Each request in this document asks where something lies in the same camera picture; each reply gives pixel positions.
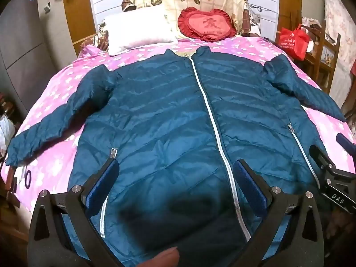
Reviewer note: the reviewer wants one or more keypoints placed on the white plastic bag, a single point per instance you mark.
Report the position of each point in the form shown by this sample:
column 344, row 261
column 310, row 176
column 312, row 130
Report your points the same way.
column 6, row 130

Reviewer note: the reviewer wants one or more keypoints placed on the wooden chair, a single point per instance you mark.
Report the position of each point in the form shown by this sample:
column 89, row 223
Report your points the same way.
column 335, row 61

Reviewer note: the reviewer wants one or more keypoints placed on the grey wardrobe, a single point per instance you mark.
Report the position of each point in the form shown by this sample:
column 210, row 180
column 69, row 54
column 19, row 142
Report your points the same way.
column 30, row 39

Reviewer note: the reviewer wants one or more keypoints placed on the white pillow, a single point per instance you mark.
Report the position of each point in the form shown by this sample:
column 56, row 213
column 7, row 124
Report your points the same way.
column 139, row 30

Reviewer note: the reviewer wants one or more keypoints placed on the red gift bag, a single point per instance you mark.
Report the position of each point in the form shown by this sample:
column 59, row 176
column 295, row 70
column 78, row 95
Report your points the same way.
column 294, row 41

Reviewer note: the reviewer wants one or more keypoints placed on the pink floral bed sheet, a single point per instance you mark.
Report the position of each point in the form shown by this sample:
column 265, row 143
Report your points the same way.
column 55, row 89

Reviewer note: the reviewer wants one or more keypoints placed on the pink floral mattress pad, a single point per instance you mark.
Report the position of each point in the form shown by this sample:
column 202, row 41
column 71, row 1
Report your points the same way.
column 340, row 14

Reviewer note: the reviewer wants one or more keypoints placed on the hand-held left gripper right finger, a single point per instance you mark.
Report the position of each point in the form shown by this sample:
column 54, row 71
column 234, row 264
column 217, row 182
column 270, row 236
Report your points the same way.
column 248, row 180

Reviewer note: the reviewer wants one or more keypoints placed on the teal puffer jacket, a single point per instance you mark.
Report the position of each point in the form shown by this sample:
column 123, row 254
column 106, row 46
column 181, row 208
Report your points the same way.
column 167, row 103

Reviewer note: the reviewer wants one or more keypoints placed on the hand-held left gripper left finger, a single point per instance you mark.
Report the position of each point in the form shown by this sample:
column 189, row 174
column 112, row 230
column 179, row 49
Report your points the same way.
column 103, row 178

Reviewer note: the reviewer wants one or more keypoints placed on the person's left hand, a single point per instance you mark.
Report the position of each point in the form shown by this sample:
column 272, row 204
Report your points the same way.
column 160, row 257

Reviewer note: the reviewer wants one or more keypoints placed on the brown floral pillow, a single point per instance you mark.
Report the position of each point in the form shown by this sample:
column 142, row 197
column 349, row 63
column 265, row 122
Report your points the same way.
column 96, row 37

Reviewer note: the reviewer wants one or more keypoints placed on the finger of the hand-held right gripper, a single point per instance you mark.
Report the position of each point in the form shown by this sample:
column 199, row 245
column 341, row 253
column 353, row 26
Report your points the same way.
column 345, row 141
column 321, row 158

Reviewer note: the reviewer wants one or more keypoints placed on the wooden headboard frame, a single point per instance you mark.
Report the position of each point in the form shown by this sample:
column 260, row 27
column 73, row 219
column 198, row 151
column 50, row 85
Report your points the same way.
column 80, row 14

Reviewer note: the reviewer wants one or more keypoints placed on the red heart-shaped cushion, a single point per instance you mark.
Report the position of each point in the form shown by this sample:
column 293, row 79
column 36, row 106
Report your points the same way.
column 207, row 25

